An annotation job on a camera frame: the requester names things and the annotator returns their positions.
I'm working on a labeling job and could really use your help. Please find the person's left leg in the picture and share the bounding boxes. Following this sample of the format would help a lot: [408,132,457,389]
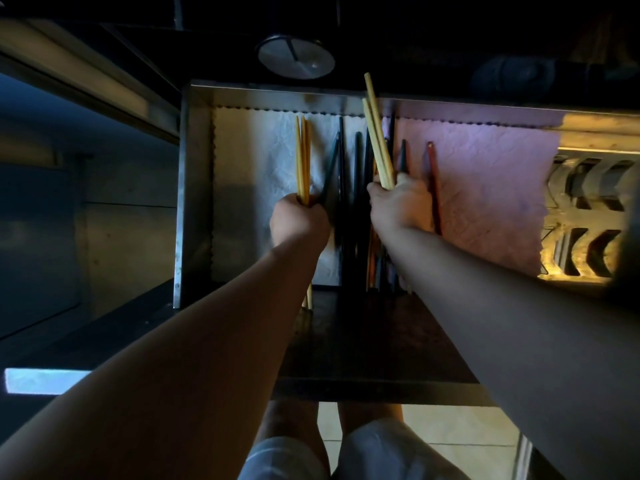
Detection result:
[252,399,331,471]

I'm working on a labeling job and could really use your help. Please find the round grey stove knob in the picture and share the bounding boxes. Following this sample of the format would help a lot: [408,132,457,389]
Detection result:
[255,34,337,81]

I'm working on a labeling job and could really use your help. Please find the person's leg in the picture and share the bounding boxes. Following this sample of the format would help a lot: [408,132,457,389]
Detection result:
[337,402,405,435]
[252,399,331,471]

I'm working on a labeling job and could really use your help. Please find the person's right hand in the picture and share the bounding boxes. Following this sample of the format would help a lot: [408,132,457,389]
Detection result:
[366,172,435,237]

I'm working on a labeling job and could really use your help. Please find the blue cabinet door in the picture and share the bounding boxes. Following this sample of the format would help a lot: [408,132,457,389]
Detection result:
[0,74,181,365]

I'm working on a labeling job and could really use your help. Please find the person's right leg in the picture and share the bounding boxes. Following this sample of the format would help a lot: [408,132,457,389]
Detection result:
[337,402,405,435]

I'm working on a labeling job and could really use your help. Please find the steel kitchen drawer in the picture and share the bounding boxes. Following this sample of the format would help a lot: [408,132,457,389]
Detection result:
[0,79,640,408]

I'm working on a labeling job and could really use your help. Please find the person's left forearm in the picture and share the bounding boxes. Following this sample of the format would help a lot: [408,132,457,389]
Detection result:
[0,239,326,480]

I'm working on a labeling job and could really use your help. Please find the white towel liner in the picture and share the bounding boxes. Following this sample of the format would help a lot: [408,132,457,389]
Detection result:
[212,107,369,288]

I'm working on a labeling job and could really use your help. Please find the person's right forearm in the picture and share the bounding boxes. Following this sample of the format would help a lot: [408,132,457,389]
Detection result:
[385,224,640,480]

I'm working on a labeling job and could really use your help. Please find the orange red chopstick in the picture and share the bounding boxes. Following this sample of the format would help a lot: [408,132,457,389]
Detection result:
[426,141,443,237]

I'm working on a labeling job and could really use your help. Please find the pink towel liner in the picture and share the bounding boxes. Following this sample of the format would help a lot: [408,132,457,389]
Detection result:
[382,117,562,293]

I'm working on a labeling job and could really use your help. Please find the row of chopsticks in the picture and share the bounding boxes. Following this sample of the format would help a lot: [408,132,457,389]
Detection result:
[329,114,410,295]

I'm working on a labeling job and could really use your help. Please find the person's left hand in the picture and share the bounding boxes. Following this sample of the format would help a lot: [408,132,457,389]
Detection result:
[269,193,332,251]

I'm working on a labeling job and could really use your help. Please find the grey shorts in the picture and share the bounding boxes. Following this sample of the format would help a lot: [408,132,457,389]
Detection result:
[237,418,471,480]

